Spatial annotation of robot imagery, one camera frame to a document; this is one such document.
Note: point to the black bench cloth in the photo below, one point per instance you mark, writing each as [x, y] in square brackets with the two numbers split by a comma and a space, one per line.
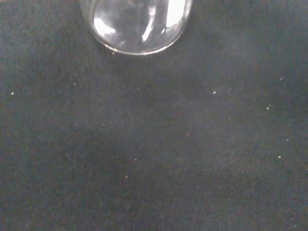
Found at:
[154, 144]

